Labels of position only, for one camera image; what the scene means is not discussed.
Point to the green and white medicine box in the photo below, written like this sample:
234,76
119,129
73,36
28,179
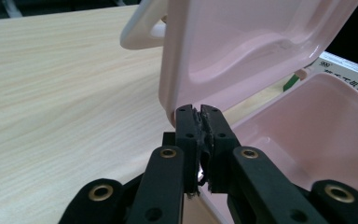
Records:
348,73

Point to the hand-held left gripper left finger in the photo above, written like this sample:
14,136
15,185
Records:
185,140

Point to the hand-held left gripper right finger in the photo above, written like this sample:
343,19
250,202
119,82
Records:
220,146

